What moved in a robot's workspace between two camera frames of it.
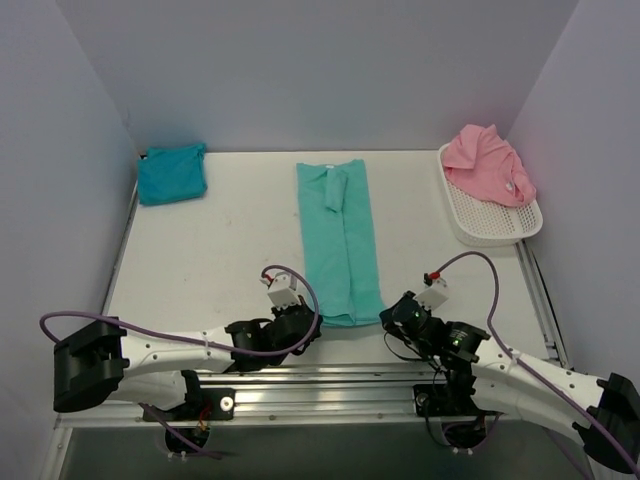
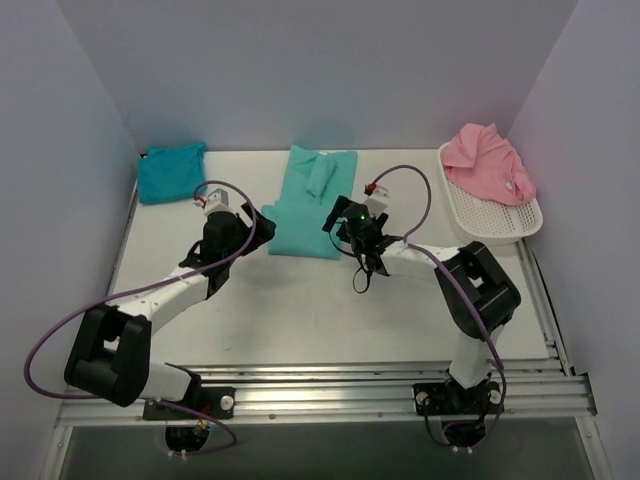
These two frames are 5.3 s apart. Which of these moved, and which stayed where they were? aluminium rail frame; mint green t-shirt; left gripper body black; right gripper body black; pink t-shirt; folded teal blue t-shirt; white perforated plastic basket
Moved: right gripper body black; left gripper body black; mint green t-shirt
Stayed: pink t-shirt; aluminium rail frame; white perforated plastic basket; folded teal blue t-shirt
